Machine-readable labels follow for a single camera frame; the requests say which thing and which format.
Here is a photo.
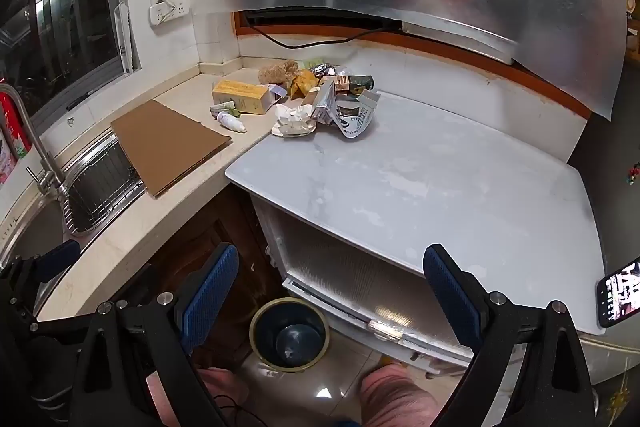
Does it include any steel faucet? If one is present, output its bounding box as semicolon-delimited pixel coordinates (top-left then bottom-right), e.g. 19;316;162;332
0;83;68;195

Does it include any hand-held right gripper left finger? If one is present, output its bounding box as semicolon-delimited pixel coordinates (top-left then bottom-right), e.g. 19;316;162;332
75;243;240;427

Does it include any dark green packet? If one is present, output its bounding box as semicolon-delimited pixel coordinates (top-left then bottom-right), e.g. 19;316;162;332
347;74;376;98

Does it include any person's leg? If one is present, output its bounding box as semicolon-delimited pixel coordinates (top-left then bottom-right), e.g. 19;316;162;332
360;364;441;427
145;367;251;427

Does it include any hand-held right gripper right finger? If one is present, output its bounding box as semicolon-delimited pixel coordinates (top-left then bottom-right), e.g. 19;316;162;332
422;244;596;427

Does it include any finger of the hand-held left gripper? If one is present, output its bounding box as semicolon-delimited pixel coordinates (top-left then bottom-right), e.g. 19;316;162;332
7;239;82;308

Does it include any stainless steel sink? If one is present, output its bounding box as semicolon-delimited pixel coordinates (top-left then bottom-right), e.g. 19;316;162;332
0;127;146;270

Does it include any wire dish rack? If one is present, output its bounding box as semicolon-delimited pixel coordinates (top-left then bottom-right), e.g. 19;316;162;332
67;139;141;230

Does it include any brown cardboard sheet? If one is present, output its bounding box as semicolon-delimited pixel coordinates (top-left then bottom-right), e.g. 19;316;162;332
110;99;233;199

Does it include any person's left leg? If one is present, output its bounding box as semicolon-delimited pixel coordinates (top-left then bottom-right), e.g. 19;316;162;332
145;367;251;427

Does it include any brown wooden frame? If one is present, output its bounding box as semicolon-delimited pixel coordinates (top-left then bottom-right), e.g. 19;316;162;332
232;9;593;118

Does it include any white cabinet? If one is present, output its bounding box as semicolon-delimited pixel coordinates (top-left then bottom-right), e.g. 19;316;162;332
225;91;607;378

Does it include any beige loofah sponge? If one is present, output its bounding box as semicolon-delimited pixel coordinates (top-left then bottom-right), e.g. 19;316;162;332
257;61;301;86

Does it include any person's right leg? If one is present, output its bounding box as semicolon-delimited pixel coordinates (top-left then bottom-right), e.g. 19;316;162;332
360;364;441;427

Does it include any small white bottle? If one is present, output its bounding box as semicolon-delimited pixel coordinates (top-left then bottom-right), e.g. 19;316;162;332
216;111;247;134

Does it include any black smartphone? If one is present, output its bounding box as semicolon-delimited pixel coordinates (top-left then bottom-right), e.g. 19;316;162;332
596;257;640;329

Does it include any crumpled white paper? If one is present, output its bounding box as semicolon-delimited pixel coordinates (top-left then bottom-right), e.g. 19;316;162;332
271;103;318;139

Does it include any white wall socket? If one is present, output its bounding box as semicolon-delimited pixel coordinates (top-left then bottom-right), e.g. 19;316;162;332
148;0;191;26

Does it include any black cable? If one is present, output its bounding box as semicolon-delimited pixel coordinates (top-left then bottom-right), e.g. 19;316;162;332
247;19;401;50

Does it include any yellow snack packet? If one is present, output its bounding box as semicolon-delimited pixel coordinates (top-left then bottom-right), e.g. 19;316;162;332
289;69;321;100

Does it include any red packet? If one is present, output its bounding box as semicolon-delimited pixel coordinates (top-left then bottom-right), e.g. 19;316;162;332
0;92;33;185

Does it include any dark trash bin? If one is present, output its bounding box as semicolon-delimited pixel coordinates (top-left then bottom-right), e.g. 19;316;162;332
248;298;329;374

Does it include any silver flattened carton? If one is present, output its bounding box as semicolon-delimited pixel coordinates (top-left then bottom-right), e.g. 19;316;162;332
310;82;338;126

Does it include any yellow carton box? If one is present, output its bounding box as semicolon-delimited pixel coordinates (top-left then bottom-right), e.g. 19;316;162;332
211;79;273;115

